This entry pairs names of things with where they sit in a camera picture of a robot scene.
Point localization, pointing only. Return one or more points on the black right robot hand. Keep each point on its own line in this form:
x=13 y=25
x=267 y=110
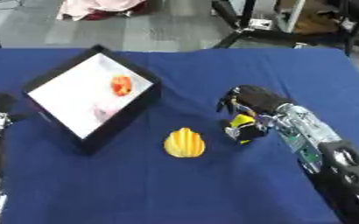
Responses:
x=256 y=99

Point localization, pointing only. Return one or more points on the pale pink toy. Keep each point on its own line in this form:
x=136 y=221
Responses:
x=105 y=112

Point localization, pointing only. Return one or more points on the black metal stand frame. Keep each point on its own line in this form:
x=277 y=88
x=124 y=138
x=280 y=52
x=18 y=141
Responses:
x=284 y=23

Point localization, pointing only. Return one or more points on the black box with white inside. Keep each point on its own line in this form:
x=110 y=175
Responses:
x=88 y=96

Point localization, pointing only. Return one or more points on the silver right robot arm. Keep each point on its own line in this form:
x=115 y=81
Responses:
x=336 y=151

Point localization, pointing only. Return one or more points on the pink cloth bundle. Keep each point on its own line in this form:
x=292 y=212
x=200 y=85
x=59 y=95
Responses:
x=98 y=8

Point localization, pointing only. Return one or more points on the orange red toy fruit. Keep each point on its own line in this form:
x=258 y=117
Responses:
x=121 y=85

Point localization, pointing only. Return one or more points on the yellow shell-shaped toy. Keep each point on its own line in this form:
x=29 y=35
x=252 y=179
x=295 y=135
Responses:
x=184 y=143

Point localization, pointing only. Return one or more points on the yellow and black toy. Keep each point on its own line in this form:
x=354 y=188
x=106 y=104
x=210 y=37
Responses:
x=242 y=122

